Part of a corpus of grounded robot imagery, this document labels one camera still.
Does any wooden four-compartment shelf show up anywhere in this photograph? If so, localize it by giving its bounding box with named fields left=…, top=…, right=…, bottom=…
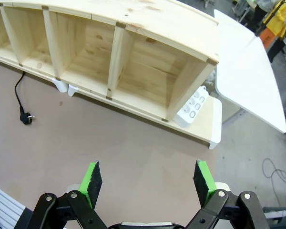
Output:
left=0, top=0, right=220, bottom=123

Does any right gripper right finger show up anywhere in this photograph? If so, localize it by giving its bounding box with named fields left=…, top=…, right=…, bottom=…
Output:
left=184, top=160, right=270, bottom=229

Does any white power strip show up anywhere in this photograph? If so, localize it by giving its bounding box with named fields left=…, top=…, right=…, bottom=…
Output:
left=175, top=85, right=209, bottom=128

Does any grey cable on floor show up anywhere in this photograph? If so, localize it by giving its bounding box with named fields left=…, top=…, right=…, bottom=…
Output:
left=262, top=158, right=286, bottom=187

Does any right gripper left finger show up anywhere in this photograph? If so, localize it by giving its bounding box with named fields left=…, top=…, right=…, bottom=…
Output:
left=14, top=160, right=109, bottom=229

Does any black power cable with plug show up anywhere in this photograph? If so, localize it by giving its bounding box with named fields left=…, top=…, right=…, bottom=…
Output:
left=14, top=71, right=36, bottom=125

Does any white ribbed cable duct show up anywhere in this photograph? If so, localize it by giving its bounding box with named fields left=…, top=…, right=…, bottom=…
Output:
left=0, top=182, right=27, bottom=229

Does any white table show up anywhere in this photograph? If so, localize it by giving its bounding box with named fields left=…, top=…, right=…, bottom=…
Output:
left=213, top=9, right=286, bottom=134

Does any orange sign board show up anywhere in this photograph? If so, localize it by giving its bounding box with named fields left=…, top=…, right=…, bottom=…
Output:
left=259, top=28, right=277, bottom=50

